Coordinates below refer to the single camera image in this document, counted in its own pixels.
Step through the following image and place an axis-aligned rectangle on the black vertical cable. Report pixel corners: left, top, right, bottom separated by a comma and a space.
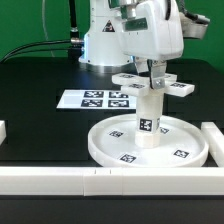
68, 0, 80, 38

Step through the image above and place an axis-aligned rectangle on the white round table top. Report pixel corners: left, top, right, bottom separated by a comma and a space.
88, 114, 209, 168

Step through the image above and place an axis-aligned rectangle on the thin white cable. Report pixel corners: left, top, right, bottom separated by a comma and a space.
41, 0, 55, 58

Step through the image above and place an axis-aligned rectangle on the white cross-shaped table base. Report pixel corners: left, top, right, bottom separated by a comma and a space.
112, 73, 195, 97

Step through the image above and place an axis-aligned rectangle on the black cable with connector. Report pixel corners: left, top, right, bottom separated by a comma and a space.
0, 37, 85, 64

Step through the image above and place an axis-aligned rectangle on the white left fence rail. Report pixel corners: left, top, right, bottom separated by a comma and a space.
0, 120, 6, 145

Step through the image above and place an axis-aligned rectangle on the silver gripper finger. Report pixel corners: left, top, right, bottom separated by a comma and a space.
134, 57, 148, 73
149, 60, 167, 89

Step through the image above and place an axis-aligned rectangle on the white fence rail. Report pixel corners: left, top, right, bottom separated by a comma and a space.
201, 122, 224, 168
0, 120, 6, 145
0, 167, 224, 196

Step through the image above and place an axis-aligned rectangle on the white right fence rail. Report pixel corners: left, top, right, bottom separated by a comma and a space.
201, 122, 224, 168

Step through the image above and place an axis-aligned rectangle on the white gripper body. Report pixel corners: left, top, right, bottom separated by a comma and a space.
115, 0, 184, 60

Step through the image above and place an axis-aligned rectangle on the white front fence rail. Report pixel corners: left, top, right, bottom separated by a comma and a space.
0, 167, 224, 196

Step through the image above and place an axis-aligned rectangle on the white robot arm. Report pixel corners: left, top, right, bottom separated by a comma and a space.
80, 0, 210, 89

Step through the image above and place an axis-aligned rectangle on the white marker sheet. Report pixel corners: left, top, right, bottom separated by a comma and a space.
57, 90, 136, 110

